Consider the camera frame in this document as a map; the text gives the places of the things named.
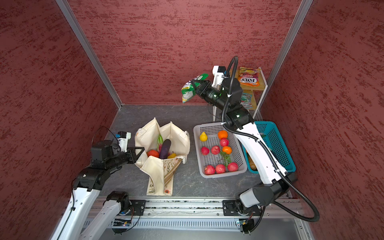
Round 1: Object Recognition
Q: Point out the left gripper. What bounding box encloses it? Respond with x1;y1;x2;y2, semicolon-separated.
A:
106;146;145;171

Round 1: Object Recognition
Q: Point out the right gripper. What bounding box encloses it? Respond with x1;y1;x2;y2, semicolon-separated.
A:
192;82;231;114

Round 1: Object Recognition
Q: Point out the red tomato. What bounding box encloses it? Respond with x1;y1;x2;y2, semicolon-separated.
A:
147;150;160;158

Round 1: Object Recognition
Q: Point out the orange Fox's candy bag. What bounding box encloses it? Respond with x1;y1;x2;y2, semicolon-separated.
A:
238;67;260;87

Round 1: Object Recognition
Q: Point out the cream canvas tote bag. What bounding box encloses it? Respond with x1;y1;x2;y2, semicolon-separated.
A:
135;119;191;196

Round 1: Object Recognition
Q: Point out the purple eggplant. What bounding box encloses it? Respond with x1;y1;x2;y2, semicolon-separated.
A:
159;139;172;160

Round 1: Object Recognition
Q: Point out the yellow lemon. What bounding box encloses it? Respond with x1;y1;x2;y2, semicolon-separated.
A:
168;153;177;159

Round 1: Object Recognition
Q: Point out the green Fox's candy bag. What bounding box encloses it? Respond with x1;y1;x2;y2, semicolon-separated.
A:
181;74;209;103

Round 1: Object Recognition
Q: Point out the pink dragon fruit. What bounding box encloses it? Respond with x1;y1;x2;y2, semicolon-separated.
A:
157;135;164;152

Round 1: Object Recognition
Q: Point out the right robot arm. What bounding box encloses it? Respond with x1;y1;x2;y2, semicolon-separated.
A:
192;78;297;214

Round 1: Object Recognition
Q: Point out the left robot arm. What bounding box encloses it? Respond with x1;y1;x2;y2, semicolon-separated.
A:
51;140;146;240

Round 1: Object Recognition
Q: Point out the red-green Fox's candy bag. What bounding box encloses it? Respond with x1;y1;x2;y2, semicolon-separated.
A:
241;93;253;109

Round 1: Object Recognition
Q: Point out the white wooden two-tier shelf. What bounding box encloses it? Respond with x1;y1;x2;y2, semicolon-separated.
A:
213;67;268;122

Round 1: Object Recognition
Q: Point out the orange fruit back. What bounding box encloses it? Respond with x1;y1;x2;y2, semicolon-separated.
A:
218;130;228;140

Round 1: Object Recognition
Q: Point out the red apple back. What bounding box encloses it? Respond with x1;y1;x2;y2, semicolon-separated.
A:
220;138;230;147

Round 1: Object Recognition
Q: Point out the red apple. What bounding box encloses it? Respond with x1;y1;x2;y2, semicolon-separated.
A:
215;164;226;174
220;138;230;147
204;165;216;175
201;147;210;156
211;146;221;155
228;163;239;172

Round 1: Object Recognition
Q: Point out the yellow pear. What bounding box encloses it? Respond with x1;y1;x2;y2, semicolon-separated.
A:
200;132;208;142

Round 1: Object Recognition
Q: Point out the teal plastic basket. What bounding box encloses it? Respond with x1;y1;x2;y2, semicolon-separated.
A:
255;121;296;173

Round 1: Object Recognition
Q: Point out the small orange tangerine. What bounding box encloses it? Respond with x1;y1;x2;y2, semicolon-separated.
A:
222;146;233;155

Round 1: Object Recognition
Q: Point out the white plastic basket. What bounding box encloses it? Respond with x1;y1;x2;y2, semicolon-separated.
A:
193;122;247;178

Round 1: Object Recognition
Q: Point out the red apple middle left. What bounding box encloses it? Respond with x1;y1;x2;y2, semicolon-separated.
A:
201;147;210;156

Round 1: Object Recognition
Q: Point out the green leafy sprig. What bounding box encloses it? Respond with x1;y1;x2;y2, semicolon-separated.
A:
220;152;232;168

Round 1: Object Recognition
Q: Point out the red apple front right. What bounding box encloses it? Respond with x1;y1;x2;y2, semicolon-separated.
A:
228;163;239;172

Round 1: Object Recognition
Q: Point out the red apple front left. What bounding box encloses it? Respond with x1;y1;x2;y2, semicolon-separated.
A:
204;165;216;175

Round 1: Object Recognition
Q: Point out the red apple front middle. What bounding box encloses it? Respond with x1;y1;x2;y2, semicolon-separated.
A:
215;164;226;174

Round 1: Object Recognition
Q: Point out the brown potato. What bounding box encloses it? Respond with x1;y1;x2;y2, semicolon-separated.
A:
249;159;257;171

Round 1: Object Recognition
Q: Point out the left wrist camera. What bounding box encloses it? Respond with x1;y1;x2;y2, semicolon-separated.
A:
116;131;131;153

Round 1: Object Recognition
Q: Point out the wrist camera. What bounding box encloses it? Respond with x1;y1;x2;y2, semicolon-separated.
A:
212;66;226;89
116;131;131;153

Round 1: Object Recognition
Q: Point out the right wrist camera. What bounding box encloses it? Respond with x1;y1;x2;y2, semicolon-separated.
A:
212;66;226;89

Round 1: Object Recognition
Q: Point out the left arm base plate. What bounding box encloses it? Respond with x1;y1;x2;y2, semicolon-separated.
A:
119;200;147;216

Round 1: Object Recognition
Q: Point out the aluminium mounting rail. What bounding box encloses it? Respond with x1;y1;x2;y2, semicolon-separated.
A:
61;196;307;220

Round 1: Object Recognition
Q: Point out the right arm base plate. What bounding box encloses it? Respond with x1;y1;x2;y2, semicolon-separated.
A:
222;200;262;217

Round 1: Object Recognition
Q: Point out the black corrugated cable conduit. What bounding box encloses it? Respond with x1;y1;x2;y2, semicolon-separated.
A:
221;55;321;223

